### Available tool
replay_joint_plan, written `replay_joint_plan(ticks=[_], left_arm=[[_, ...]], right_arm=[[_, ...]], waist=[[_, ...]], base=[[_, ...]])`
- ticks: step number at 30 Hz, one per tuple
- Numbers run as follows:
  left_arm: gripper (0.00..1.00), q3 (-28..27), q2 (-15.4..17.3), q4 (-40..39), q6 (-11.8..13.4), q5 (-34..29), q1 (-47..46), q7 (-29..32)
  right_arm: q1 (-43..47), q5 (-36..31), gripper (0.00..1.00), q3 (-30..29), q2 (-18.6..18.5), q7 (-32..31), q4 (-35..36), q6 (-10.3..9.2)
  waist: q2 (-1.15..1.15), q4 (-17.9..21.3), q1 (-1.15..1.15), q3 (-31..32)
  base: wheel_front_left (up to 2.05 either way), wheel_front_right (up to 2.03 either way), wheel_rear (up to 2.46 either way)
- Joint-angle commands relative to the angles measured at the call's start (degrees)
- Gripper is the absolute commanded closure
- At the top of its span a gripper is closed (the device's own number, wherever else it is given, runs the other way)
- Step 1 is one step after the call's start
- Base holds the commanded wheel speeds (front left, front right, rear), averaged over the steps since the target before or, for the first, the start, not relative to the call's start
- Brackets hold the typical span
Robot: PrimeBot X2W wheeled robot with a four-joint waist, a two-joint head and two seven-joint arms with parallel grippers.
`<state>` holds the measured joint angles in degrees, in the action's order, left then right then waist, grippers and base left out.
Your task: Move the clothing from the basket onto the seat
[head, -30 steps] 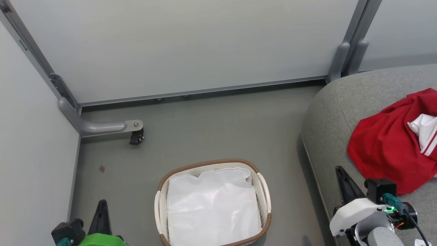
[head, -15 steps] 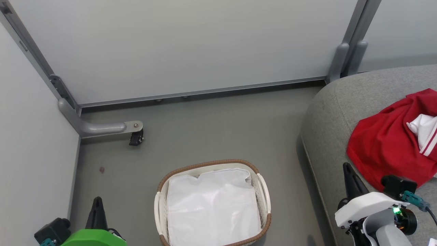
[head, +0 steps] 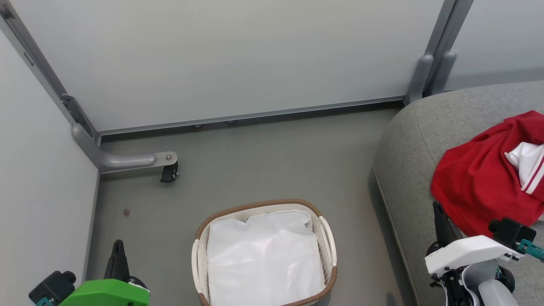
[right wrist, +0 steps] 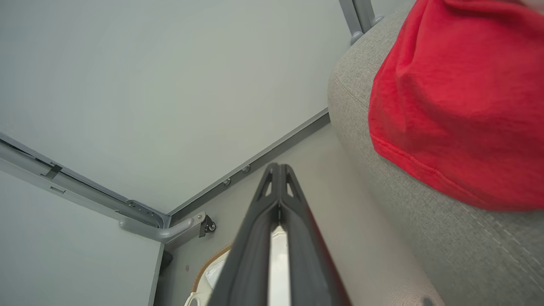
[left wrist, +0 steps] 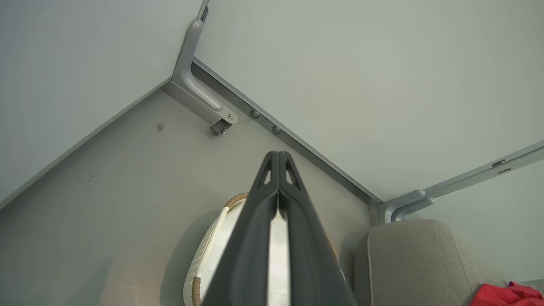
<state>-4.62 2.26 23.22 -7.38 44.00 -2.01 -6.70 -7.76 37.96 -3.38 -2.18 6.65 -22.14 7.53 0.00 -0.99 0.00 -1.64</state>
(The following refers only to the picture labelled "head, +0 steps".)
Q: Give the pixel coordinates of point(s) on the grey fabric sofa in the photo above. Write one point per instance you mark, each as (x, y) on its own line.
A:
(408, 161)

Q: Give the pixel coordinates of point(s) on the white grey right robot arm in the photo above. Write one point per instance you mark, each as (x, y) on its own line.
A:
(488, 289)

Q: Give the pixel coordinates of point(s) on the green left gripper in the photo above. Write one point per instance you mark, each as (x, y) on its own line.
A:
(106, 294)

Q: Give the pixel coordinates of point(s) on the black caster wheel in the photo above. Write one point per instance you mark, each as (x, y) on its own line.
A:
(169, 173)

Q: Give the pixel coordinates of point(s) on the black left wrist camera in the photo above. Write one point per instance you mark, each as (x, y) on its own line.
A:
(51, 287)

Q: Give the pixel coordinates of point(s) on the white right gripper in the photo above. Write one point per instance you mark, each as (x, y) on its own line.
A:
(467, 250)

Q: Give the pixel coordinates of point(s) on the grey panel frame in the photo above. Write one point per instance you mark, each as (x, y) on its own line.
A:
(42, 72)

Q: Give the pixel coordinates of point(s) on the white laundry basket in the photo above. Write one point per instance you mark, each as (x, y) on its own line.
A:
(329, 238)

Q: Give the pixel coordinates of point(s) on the grey partition foot bracket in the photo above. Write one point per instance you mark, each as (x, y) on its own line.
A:
(119, 160)

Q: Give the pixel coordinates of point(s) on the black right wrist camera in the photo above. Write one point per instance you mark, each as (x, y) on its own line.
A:
(512, 231)

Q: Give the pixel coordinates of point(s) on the white basket liner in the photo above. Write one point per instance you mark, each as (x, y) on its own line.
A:
(263, 259)

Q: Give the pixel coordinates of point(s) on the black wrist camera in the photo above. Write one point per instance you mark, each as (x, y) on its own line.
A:
(512, 231)
(51, 287)

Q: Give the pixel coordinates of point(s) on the red garment with white trim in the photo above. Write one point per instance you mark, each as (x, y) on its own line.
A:
(476, 178)

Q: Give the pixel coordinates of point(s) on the grey partition bottom rail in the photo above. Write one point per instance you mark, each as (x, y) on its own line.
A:
(255, 114)

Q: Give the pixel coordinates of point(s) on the grey double partition post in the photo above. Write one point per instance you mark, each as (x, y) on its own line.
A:
(437, 55)

